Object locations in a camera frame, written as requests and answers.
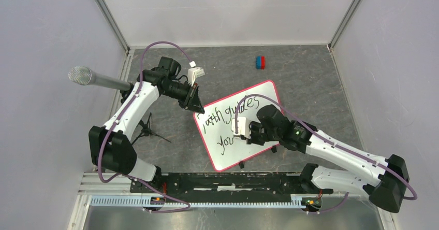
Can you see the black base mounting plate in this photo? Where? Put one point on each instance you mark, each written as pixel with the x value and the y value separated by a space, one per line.
pixel 235 187

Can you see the pink framed whiteboard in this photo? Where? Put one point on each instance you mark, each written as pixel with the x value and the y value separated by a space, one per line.
pixel 215 125

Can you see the blue toothed cable rail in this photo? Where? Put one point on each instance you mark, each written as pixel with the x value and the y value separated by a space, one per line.
pixel 146 201

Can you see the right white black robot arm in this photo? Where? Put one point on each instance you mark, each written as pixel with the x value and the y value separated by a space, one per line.
pixel 383 180

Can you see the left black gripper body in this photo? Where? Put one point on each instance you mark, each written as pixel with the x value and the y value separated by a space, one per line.
pixel 184 94

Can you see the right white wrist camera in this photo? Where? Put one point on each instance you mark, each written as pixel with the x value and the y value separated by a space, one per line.
pixel 240 127

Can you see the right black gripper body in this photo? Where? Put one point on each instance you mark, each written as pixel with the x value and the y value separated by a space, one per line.
pixel 259 134

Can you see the grey microphone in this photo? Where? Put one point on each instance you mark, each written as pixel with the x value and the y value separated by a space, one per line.
pixel 85 76

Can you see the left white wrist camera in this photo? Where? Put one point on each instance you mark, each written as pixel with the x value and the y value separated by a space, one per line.
pixel 194 72

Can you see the black microphone stand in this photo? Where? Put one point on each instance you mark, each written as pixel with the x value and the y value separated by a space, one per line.
pixel 147 129

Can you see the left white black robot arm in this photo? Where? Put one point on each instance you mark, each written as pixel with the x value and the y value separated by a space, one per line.
pixel 110 144

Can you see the blue and red eraser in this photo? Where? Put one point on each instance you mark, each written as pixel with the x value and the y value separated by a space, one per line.
pixel 260 63

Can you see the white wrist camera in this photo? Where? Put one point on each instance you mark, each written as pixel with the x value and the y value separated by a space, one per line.
pixel 194 72
pixel 240 127

